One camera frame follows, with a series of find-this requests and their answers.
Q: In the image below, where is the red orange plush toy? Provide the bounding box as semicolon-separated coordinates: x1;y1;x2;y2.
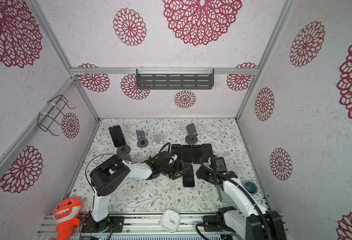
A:
53;198;82;240

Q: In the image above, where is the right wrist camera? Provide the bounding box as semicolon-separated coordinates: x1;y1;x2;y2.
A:
210;157;227;173

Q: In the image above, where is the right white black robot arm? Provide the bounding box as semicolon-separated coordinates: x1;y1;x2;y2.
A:
195;155;287;240

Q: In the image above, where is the teal ceramic cup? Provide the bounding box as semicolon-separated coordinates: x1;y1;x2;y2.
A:
243;180;258;195

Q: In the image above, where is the grey round stand back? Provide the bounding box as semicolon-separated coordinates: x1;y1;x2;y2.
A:
136;130;149;148

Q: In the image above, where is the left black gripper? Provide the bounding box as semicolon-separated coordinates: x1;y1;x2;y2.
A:
160;158;191;180

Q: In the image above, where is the dark grey wall shelf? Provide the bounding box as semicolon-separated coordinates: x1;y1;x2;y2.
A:
136;69;215;90

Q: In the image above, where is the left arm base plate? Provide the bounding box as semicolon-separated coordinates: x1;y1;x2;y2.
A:
81;216;125;233

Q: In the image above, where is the white phone stand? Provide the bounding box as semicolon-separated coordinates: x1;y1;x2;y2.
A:
152;133;164;146

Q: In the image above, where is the wood base stand right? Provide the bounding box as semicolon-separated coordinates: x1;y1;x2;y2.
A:
185;123;198;145

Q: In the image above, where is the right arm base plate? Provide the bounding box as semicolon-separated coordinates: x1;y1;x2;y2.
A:
203;215;235;232

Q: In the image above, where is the black wire wall rack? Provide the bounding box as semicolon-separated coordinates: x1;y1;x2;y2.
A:
37;95;75;137

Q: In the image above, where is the aluminium front rail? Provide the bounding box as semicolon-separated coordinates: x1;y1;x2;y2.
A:
37;207;288;240

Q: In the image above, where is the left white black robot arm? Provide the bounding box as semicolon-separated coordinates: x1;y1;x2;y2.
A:
82;143;190;233

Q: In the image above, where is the white square clock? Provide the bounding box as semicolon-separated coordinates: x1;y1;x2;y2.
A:
159;210;181;233

